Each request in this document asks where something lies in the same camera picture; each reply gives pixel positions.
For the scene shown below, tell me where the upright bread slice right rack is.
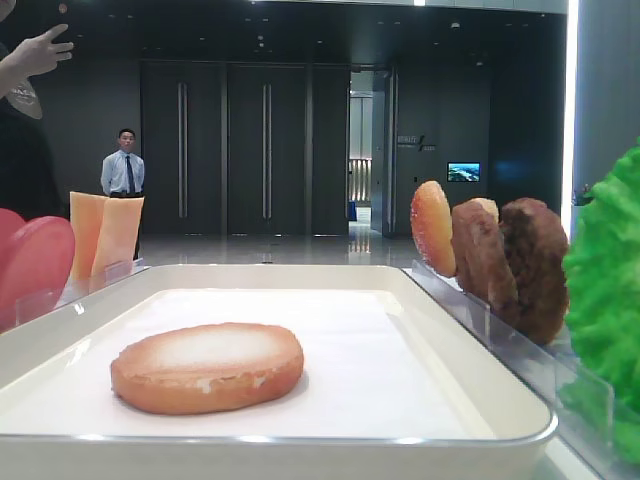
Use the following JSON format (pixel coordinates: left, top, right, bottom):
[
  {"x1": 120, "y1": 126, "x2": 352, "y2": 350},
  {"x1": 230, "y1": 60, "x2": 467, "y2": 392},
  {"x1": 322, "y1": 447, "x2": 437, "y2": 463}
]
[{"x1": 410, "y1": 180, "x2": 456, "y2": 278}]

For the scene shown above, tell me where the brown meat patty inner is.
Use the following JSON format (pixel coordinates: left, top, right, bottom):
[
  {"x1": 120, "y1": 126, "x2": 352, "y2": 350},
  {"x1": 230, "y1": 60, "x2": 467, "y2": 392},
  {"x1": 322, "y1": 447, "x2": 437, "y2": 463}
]
[{"x1": 452, "y1": 199, "x2": 518, "y2": 311}]

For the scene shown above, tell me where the brown meat patty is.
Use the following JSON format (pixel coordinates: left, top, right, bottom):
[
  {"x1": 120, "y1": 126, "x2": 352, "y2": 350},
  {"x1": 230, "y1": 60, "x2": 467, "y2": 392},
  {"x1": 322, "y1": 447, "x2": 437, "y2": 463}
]
[
  {"x1": 452, "y1": 199, "x2": 518, "y2": 311},
  {"x1": 500, "y1": 198, "x2": 569, "y2": 345}
]

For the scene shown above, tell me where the bread slice on tray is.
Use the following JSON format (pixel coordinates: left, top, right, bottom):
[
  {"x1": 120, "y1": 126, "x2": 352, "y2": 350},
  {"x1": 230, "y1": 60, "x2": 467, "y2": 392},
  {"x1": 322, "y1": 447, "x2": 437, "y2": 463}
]
[{"x1": 110, "y1": 322, "x2": 304, "y2": 415}]

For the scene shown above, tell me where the orange cheese slice inner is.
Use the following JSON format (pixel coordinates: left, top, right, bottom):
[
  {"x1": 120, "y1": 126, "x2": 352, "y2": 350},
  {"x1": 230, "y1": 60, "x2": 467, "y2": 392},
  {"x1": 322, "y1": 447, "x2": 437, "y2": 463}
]
[{"x1": 91, "y1": 197, "x2": 144, "y2": 276}]

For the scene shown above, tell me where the orange cheese slice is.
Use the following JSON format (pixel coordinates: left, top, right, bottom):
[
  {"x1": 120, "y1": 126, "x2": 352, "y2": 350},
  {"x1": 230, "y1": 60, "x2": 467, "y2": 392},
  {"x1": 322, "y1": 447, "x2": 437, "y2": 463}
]
[
  {"x1": 69, "y1": 191, "x2": 108, "y2": 282},
  {"x1": 91, "y1": 197, "x2": 144, "y2": 276}
]

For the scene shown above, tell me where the brown meat patty outer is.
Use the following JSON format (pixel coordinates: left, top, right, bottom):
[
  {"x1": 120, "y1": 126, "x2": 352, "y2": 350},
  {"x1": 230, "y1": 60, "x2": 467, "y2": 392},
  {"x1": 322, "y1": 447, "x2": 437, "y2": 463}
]
[{"x1": 500, "y1": 198, "x2": 569, "y2": 345}]

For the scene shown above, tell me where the orange cheese slice outer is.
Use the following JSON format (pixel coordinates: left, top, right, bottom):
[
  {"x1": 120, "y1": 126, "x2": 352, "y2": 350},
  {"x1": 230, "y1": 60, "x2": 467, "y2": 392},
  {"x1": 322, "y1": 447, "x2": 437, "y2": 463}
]
[{"x1": 69, "y1": 191, "x2": 108, "y2": 282}]

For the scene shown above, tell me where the green lettuce leaf on rack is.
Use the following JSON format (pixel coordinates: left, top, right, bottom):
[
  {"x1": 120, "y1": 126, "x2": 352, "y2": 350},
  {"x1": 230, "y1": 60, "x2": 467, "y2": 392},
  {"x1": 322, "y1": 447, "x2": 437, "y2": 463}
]
[{"x1": 563, "y1": 147, "x2": 639, "y2": 464}]

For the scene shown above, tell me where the red tomato slice inner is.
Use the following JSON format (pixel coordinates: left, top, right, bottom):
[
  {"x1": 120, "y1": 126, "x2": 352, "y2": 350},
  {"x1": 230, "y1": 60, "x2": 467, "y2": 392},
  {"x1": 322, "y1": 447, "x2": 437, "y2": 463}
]
[{"x1": 1, "y1": 216, "x2": 75, "y2": 310}]

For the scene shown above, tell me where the red tomato slice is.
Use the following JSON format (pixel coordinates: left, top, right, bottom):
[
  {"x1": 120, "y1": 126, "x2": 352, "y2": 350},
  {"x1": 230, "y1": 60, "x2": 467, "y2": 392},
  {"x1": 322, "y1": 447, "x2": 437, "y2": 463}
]
[
  {"x1": 0, "y1": 208, "x2": 26, "y2": 266},
  {"x1": 1, "y1": 216, "x2": 75, "y2": 310}
]

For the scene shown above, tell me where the red tomato slice outer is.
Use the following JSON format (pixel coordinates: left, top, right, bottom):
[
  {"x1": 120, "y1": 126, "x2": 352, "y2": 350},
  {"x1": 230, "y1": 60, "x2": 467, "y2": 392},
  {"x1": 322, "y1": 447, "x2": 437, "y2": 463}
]
[{"x1": 0, "y1": 208, "x2": 26, "y2": 266}]

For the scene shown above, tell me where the white rectangular tray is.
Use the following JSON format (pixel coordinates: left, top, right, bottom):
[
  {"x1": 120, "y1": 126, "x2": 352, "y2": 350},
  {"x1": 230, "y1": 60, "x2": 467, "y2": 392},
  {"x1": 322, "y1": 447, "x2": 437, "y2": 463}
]
[{"x1": 1, "y1": 265, "x2": 558, "y2": 479}]

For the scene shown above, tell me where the man in blue shirt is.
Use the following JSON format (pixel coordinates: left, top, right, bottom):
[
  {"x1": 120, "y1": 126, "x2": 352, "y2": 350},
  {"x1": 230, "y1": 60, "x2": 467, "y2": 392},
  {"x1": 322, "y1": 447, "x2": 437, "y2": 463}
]
[{"x1": 101, "y1": 128, "x2": 146, "y2": 260}]

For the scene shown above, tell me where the man in black t-shirt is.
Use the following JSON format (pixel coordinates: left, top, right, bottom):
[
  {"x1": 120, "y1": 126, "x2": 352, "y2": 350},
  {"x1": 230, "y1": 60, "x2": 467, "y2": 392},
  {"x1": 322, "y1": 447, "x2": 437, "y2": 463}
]
[{"x1": 1, "y1": 24, "x2": 74, "y2": 220}]

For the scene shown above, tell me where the clear acrylic rack left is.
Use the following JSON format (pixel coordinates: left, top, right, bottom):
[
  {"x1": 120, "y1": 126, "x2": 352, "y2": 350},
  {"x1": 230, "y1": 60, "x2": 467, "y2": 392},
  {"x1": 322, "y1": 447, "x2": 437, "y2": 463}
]
[{"x1": 1, "y1": 258, "x2": 146, "y2": 333}]

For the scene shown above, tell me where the clear acrylic rack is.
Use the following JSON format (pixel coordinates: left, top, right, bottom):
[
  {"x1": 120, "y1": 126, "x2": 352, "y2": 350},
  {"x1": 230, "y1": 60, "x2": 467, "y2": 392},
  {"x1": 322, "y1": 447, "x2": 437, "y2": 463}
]
[
  {"x1": 406, "y1": 260, "x2": 639, "y2": 479},
  {"x1": 1, "y1": 258, "x2": 146, "y2": 333}
]

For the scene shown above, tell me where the clear acrylic rack right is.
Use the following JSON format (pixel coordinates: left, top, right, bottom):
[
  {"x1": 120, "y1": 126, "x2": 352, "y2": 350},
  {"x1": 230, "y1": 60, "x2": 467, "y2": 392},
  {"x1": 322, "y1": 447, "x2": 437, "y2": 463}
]
[{"x1": 406, "y1": 260, "x2": 639, "y2": 479}]

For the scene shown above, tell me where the wall display screen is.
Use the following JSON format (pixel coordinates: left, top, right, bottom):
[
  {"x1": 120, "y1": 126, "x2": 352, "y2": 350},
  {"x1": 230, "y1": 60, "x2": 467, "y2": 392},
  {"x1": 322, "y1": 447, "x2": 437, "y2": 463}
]
[{"x1": 447, "y1": 162, "x2": 481, "y2": 183}]

